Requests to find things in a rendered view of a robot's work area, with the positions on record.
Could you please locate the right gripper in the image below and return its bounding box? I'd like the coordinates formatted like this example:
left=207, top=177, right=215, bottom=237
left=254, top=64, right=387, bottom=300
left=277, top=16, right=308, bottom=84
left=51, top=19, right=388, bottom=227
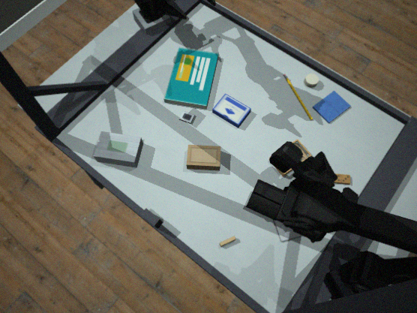
left=270, top=141, right=359, bottom=203

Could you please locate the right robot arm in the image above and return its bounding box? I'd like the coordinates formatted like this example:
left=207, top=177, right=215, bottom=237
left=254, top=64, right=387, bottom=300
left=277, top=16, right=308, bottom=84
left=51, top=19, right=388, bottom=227
left=246, top=179, right=417, bottom=295

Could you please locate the tan flat bar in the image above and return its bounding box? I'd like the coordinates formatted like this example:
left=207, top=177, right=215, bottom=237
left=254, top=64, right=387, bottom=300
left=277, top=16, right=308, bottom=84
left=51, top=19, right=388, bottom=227
left=220, top=236, right=236, bottom=247

